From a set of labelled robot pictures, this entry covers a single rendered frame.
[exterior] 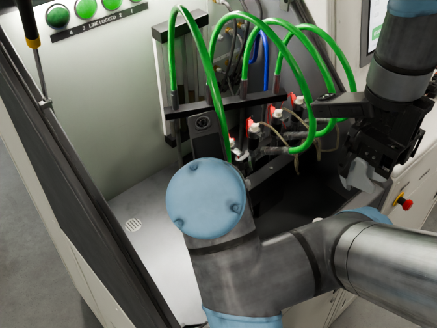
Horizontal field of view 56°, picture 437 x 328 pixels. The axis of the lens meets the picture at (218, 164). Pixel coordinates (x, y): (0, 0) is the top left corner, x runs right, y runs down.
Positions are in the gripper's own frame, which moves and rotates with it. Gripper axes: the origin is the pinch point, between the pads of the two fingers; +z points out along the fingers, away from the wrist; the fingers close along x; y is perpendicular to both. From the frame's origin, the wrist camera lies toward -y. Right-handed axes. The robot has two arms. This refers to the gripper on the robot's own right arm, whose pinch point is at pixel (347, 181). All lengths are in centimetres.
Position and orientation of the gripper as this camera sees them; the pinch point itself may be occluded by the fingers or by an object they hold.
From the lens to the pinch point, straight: 73.5
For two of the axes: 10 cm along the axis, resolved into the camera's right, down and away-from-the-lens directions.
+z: 0.0, 7.0, 7.1
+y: 6.6, 5.3, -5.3
